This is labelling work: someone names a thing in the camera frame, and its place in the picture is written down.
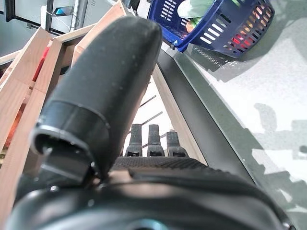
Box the black white robot left hand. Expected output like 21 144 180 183
4 16 292 230

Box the napa cabbage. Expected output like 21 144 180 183
177 0 216 19

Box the blue plastic shopping basket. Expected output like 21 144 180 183
147 0 275 59

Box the open silver laptop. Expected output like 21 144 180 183
53 6 74 17

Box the wooden crate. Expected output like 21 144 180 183
119 64 208 166
0 27 72 216

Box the white office desk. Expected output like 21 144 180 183
0 0 116 34

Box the red bell pepper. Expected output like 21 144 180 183
231 33 255 50

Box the wooden display shelf frame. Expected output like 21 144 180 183
0 0 263 216

